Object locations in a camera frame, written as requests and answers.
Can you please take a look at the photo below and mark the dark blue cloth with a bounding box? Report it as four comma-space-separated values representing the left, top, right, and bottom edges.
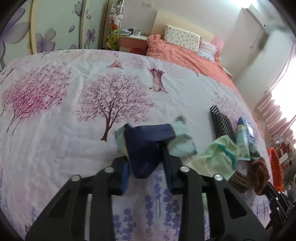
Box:
123, 123, 176, 179

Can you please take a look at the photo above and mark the black mesh hair brush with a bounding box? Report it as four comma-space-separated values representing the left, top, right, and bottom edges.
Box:
210, 105, 235, 142

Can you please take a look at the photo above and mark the blue floral hand cream tube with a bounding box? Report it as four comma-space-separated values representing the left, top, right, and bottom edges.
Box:
235, 118, 251, 161

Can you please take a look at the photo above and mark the red plastic trash basket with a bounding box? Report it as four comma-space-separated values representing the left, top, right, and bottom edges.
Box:
268, 148, 284, 192

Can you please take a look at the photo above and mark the teal green sock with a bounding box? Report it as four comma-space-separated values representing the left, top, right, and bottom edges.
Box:
114, 115, 198, 157

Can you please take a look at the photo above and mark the red brown scrunchie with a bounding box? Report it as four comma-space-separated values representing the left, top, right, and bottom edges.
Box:
249, 157, 270, 196

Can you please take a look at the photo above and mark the light green cloth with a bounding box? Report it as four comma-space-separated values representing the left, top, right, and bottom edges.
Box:
186, 135, 239, 181

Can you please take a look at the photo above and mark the blue tissue pack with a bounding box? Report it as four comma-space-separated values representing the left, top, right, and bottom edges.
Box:
241, 118, 261, 161

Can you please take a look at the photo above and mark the floral purple table cloth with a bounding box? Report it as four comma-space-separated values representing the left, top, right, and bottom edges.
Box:
1, 50, 268, 238

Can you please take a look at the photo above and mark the pink window curtain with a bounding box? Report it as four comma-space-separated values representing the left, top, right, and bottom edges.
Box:
256, 43, 295, 146

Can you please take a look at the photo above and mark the bed with coral duvet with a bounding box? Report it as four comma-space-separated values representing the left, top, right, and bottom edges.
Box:
147, 34, 238, 91

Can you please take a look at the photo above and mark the pink striped pillow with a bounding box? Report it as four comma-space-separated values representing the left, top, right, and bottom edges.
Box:
198, 38, 218, 62

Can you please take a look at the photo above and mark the pink left nightstand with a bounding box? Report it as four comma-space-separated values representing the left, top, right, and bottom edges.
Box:
119, 35, 147, 55

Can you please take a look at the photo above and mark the white floral pillow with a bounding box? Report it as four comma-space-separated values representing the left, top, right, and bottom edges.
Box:
164, 25, 201, 53

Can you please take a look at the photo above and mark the beige wooden headboard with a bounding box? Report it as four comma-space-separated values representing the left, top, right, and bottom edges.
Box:
150, 10, 224, 51

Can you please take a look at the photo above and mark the plush toy stack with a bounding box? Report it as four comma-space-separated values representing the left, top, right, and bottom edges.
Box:
105, 0, 125, 51

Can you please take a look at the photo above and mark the white air conditioner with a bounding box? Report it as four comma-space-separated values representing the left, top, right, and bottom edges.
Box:
241, 4, 269, 50

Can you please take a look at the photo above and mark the floral sliding wardrobe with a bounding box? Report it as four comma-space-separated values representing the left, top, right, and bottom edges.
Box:
1, 1, 109, 69

